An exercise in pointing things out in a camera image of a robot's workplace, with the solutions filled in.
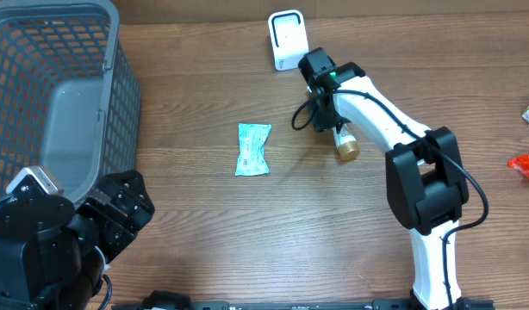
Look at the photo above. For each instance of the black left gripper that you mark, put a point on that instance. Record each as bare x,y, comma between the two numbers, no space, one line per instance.
133,216

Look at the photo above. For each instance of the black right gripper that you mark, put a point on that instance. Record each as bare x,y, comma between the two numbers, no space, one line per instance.
326,122

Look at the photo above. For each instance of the white cosmetic tube gold cap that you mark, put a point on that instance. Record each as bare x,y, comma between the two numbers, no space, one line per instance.
346,143

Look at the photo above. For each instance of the teal snack packet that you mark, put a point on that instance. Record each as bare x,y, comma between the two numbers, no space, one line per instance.
251,159

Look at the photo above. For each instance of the orange spaghetti packet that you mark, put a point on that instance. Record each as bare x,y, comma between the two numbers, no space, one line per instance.
520,164

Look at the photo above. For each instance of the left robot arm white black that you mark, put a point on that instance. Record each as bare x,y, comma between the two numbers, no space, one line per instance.
53,254

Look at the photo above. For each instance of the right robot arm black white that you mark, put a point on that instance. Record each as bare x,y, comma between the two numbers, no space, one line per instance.
428,189

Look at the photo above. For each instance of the white barcode scanner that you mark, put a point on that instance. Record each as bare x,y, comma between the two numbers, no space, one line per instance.
289,40

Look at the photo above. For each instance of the grey plastic mesh basket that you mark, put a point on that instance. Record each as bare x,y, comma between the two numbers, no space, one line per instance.
69,99

